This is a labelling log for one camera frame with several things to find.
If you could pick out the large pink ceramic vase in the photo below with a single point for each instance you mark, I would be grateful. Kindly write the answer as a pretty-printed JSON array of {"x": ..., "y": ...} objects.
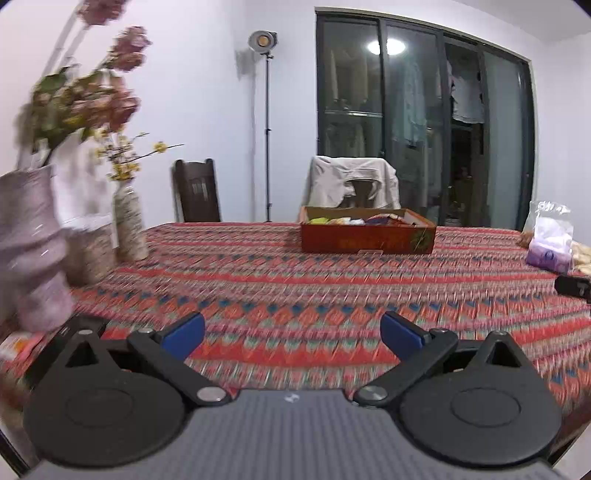
[{"x": 32, "y": 240}]

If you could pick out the studio light on stand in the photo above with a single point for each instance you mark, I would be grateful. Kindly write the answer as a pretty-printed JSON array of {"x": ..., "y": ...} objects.
[{"x": 262, "y": 40}]

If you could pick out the black framed sliding glass door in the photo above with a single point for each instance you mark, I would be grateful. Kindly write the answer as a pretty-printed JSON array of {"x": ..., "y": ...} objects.
[{"x": 503, "y": 138}]

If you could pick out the yellow flower sprigs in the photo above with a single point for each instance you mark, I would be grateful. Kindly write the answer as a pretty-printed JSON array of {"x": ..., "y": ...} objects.
[{"x": 121, "y": 171}]

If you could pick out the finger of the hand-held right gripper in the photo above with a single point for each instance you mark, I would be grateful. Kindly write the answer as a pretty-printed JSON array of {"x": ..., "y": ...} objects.
[{"x": 572, "y": 286}]

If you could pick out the patterned red tablecloth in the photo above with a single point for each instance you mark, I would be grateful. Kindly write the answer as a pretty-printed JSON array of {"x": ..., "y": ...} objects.
[{"x": 300, "y": 286}]

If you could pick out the heap of assorted snack packets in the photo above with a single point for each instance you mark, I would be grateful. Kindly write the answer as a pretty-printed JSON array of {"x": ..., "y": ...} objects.
[{"x": 351, "y": 221}]

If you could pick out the orange cardboard box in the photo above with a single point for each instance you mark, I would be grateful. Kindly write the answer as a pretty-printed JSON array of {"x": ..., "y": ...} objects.
[{"x": 360, "y": 240}]

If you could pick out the clear plastic bag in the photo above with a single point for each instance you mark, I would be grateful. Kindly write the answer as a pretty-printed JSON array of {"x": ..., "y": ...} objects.
[{"x": 549, "y": 210}]

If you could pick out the hanging teal garment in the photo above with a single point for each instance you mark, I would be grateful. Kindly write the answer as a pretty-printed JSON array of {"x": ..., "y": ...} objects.
[{"x": 413, "y": 106}]

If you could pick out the hanging white garment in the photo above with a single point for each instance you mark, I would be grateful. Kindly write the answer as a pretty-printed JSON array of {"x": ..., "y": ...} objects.
[{"x": 466, "y": 101}]

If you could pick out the purple tissue pack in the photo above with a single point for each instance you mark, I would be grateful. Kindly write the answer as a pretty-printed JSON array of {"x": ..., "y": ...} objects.
[{"x": 549, "y": 256}]

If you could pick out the beige jacket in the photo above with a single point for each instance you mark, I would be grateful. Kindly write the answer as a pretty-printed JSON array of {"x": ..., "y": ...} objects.
[{"x": 328, "y": 184}]

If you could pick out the dark wooden chair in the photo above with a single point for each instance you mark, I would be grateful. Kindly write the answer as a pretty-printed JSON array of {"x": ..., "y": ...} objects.
[
  {"x": 198, "y": 194},
  {"x": 358, "y": 191}
]

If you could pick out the small speckled vase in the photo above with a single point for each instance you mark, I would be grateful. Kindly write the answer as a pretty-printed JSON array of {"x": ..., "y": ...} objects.
[{"x": 130, "y": 226}]

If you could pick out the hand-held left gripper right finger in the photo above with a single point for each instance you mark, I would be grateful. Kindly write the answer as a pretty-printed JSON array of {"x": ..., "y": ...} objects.
[{"x": 404, "y": 334}]

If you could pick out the orange packet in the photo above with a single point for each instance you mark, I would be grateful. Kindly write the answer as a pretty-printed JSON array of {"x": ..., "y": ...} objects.
[{"x": 18, "y": 346}]

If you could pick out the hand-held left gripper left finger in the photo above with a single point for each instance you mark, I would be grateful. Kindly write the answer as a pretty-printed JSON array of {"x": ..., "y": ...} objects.
[{"x": 184, "y": 334}]

